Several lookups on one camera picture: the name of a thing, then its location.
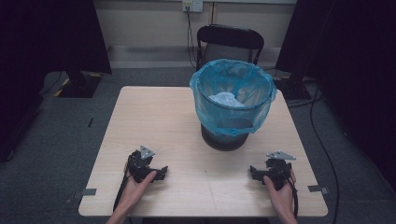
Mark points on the blue plastic bin bag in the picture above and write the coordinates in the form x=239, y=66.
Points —
x=227, y=118

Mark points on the black folding chair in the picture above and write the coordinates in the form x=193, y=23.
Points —
x=230, y=37

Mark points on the black curtain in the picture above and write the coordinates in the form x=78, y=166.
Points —
x=46, y=46
x=351, y=62

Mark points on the black stand base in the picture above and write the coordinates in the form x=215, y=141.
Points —
x=79, y=85
x=292, y=88

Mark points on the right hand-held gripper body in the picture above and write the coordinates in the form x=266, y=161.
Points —
x=278, y=171

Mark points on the grey tape strip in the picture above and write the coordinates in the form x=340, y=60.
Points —
x=89, y=192
x=318, y=188

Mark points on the crumpled white paper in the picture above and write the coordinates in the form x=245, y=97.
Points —
x=226, y=99

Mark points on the person's right hand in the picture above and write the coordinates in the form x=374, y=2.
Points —
x=281, y=197

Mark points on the person's left hand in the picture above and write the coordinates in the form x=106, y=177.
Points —
x=137, y=189

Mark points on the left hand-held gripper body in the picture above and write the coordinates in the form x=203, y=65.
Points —
x=137, y=166

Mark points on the dark round trash bin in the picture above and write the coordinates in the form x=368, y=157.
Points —
x=224, y=141

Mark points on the white wall socket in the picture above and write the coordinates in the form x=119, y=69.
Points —
x=192, y=5

